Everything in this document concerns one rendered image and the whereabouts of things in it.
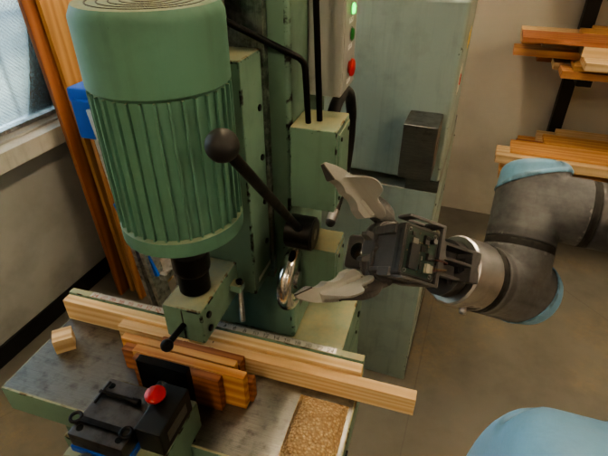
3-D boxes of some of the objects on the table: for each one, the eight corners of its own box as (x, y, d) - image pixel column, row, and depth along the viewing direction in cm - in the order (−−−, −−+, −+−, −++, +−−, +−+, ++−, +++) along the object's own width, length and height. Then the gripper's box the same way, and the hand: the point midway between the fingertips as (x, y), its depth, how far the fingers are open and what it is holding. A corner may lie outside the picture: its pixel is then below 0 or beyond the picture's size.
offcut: (56, 355, 88) (52, 343, 86) (56, 342, 91) (51, 330, 89) (76, 348, 89) (71, 337, 88) (75, 337, 92) (71, 325, 90)
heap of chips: (275, 461, 71) (275, 451, 69) (300, 394, 81) (300, 384, 79) (330, 479, 69) (331, 468, 67) (349, 407, 79) (350, 396, 77)
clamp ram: (124, 426, 75) (111, 390, 70) (150, 388, 81) (139, 353, 76) (174, 441, 73) (165, 405, 68) (197, 402, 79) (190, 366, 74)
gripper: (492, 188, 56) (357, 129, 48) (469, 356, 53) (319, 325, 44) (440, 197, 64) (316, 147, 55) (417, 344, 60) (280, 316, 52)
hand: (304, 228), depth 52 cm, fingers open, 14 cm apart
